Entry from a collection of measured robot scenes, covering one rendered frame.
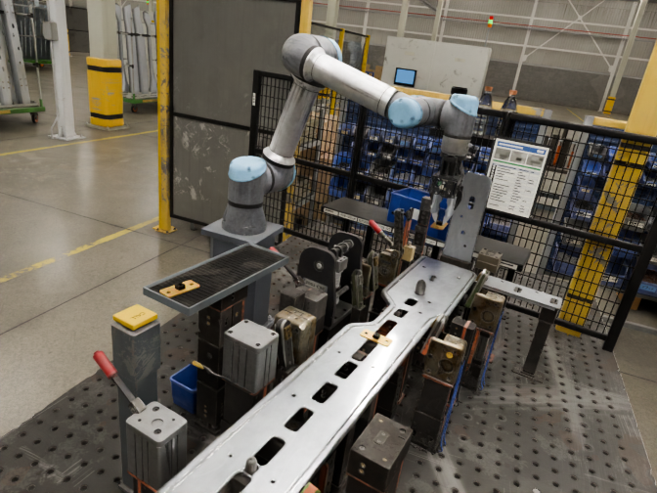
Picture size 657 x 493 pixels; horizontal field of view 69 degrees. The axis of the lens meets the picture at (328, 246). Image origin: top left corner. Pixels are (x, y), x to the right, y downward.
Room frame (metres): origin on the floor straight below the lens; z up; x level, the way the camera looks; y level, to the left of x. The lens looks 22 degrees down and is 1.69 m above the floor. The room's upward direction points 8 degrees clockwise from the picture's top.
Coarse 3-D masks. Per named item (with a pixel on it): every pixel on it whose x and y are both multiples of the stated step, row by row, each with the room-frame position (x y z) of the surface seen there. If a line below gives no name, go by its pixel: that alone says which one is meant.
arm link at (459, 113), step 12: (456, 96) 1.33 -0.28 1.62; (468, 96) 1.32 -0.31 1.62; (444, 108) 1.33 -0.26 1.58; (456, 108) 1.31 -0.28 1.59; (468, 108) 1.31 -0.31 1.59; (444, 120) 1.33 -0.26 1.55; (456, 120) 1.31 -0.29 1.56; (468, 120) 1.31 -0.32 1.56; (444, 132) 1.34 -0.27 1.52; (456, 132) 1.31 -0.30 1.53; (468, 132) 1.31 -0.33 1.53
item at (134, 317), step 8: (136, 304) 0.85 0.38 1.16; (120, 312) 0.81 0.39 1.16; (128, 312) 0.81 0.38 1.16; (136, 312) 0.82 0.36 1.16; (144, 312) 0.82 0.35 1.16; (152, 312) 0.83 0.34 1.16; (120, 320) 0.79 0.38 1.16; (128, 320) 0.79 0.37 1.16; (136, 320) 0.79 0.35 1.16; (144, 320) 0.80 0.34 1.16; (152, 320) 0.81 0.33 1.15; (136, 328) 0.78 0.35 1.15
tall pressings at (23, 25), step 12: (12, 0) 14.93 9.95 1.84; (24, 0) 15.39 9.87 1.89; (36, 0) 15.64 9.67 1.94; (24, 12) 15.37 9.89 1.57; (36, 12) 15.62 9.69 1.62; (12, 24) 14.89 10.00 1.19; (24, 24) 15.14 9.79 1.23; (36, 24) 15.59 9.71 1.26; (24, 36) 15.11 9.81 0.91; (24, 48) 15.09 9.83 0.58; (36, 48) 15.54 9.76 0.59; (48, 48) 15.78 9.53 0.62
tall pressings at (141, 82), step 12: (120, 12) 10.47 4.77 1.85; (132, 12) 10.56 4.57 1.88; (144, 12) 10.84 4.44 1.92; (120, 24) 10.44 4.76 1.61; (132, 24) 10.42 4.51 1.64; (120, 36) 10.42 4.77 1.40; (120, 48) 10.41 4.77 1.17; (144, 48) 10.67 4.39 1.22; (156, 48) 11.16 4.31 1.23; (120, 60) 10.40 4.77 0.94; (144, 60) 10.64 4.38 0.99; (156, 60) 11.14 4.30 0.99; (144, 72) 10.61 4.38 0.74; (132, 84) 10.28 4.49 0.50; (144, 84) 10.59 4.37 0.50
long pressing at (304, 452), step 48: (384, 288) 1.39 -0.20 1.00; (432, 288) 1.45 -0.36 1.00; (336, 336) 1.07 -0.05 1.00; (288, 384) 0.86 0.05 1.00; (336, 384) 0.88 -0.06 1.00; (384, 384) 0.92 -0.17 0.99; (240, 432) 0.70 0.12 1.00; (288, 432) 0.72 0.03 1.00; (336, 432) 0.74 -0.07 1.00; (192, 480) 0.58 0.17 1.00; (288, 480) 0.61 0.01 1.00
